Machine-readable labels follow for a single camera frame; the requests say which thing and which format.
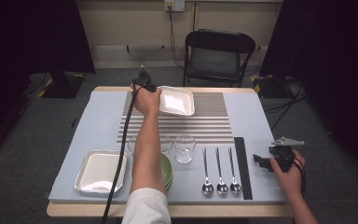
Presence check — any person's white left sleeve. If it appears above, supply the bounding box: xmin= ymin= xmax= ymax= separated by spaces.
xmin=121 ymin=187 xmax=172 ymax=224

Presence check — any black folding chair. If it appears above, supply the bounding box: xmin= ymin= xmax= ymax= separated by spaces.
xmin=182 ymin=28 xmax=257 ymax=88

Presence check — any white square plate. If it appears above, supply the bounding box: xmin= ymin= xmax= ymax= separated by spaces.
xmin=74 ymin=148 xmax=129 ymax=194
xmin=158 ymin=85 xmax=196 ymax=117

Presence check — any person's left hand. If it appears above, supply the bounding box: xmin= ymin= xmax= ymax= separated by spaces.
xmin=131 ymin=83 xmax=163 ymax=118

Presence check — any brown white striped placemat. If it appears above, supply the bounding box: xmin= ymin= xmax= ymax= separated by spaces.
xmin=116 ymin=91 xmax=235 ymax=146

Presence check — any row of black chopsticks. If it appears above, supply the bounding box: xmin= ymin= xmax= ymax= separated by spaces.
xmin=233 ymin=136 xmax=254 ymax=201

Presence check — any person's right hand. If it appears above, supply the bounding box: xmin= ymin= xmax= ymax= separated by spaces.
xmin=269 ymin=148 xmax=307 ymax=200

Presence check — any black wall socket cable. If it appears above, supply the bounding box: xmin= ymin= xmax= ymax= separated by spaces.
xmin=167 ymin=5 xmax=186 ymax=71

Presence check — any hand-held gripper cable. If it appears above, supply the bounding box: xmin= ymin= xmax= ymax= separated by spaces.
xmin=293 ymin=157 xmax=308 ymax=199
xmin=102 ymin=83 xmax=145 ymax=224

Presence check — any dark curtain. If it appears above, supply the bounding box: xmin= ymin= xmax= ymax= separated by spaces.
xmin=259 ymin=0 xmax=358 ymax=185
xmin=0 ymin=0 xmax=96 ymax=162

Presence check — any white wall socket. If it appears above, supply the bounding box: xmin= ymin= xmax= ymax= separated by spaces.
xmin=163 ymin=0 xmax=186 ymax=13

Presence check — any silver metal spoon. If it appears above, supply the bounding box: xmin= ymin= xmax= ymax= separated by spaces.
xmin=200 ymin=147 xmax=214 ymax=196
xmin=227 ymin=147 xmax=242 ymax=195
xmin=214 ymin=147 xmax=229 ymax=195

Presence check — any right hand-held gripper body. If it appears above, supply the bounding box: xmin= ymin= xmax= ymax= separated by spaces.
xmin=268 ymin=136 xmax=306 ymax=173

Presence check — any right hand-held gripper cable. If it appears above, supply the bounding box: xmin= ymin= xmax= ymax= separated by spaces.
xmin=293 ymin=157 xmax=308 ymax=199

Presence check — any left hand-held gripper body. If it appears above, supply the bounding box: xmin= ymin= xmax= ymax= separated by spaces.
xmin=132 ymin=64 xmax=158 ymax=93

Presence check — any black floor cable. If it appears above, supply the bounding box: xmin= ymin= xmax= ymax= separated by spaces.
xmin=262 ymin=78 xmax=307 ymax=132

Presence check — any left hand-held gripper cable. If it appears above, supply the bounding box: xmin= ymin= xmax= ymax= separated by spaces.
xmin=102 ymin=83 xmax=145 ymax=224

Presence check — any black taped stand base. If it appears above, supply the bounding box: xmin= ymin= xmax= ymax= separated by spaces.
xmin=251 ymin=74 xmax=293 ymax=100
xmin=38 ymin=72 xmax=86 ymax=100

